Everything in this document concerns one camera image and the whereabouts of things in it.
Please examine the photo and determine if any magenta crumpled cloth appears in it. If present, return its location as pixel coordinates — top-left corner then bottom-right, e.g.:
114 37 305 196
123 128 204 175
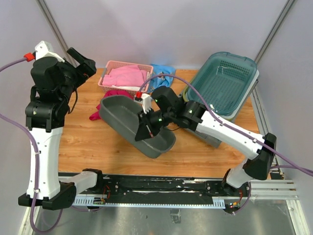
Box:
89 90 133 121

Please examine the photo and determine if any dark grey plastic tub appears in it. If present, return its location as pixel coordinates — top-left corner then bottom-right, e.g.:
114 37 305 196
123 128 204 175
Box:
99 95 176 159

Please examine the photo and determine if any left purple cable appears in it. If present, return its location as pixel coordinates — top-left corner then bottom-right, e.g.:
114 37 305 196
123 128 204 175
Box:
0 57 64 233

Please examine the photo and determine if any white folded cloth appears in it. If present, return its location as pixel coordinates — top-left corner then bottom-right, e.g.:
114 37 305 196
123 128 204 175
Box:
112 70 150 91

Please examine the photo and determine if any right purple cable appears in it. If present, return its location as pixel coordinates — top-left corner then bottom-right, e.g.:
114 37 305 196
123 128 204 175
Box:
139 74 313 177

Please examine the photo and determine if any pink plastic basket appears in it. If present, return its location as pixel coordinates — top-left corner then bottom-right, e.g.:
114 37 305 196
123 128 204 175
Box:
98 60 153 95

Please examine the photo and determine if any olive green plastic tub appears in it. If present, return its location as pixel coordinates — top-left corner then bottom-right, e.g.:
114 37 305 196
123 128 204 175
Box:
182 86 197 102

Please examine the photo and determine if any purple cable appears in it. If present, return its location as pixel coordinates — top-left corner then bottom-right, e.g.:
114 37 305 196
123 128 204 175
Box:
139 74 313 177
0 57 64 233

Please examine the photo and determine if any white perforated plastic basket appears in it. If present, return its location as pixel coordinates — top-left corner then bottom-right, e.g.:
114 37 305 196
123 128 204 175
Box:
221 70 260 123

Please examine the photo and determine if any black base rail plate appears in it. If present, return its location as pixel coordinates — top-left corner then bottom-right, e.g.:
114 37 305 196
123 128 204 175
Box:
73 175 249 208

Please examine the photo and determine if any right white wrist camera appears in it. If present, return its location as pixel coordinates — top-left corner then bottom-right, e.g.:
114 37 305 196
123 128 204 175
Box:
134 91 152 114

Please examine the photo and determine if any grey plastic tray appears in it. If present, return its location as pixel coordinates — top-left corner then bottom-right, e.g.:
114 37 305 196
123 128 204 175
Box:
180 80 259 148

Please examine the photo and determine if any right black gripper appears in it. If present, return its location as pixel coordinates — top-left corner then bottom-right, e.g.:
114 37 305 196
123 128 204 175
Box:
135 108 174 141

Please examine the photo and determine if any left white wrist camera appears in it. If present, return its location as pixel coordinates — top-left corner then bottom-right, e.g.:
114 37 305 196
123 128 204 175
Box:
35 41 65 62

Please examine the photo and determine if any pink folded cloth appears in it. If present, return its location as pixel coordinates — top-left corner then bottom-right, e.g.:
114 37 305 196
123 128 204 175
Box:
102 65 147 87

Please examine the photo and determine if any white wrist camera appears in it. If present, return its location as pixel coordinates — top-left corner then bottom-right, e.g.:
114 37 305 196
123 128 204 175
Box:
35 41 65 62
134 91 152 114

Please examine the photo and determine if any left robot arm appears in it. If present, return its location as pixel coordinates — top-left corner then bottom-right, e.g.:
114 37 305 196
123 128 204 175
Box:
18 47 105 211

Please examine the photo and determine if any blue patterned cloth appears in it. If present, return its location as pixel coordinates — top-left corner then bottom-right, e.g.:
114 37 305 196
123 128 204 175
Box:
148 64 176 93

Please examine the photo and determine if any teal translucent perforated basket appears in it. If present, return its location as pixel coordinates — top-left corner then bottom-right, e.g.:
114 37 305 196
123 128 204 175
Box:
191 51 257 116

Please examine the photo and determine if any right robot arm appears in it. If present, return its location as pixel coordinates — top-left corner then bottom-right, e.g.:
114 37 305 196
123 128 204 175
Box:
134 86 277 196

